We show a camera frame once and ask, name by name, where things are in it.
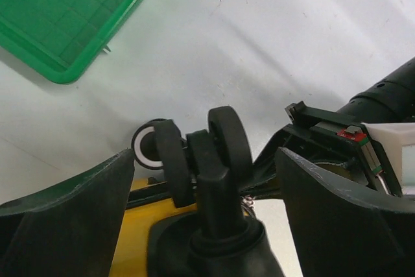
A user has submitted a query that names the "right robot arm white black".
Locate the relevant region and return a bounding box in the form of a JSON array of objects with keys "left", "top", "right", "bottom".
[{"left": 254, "top": 60, "right": 414, "bottom": 197}]

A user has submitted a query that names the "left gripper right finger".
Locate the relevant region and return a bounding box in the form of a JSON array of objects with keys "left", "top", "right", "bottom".
[{"left": 275, "top": 148, "right": 414, "bottom": 276}]

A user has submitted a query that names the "yellow Pikachu hard-shell suitcase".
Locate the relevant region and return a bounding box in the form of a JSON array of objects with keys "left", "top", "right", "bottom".
[{"left": 110, "top": 106, "right": 283, "bottom": 276}]

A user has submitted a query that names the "green plastic tray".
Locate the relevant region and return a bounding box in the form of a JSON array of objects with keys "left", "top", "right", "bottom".
[{"left": 1, "top": 0, "right": 142, "bottom": 84}]

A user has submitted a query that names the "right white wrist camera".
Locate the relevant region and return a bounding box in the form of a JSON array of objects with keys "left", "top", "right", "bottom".
[{"left": 364, "top": 123, "right": 414, "bottom": 198}]

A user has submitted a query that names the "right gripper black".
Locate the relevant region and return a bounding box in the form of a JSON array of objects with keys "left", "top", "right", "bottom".
[{"left": 255, "top": 101, "right": 401, "bottom": 196}]

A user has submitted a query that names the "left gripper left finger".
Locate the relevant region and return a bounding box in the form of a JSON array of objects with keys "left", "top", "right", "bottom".
[{"left": 1, "top": 149, "right": 134, "bottom": 276}]

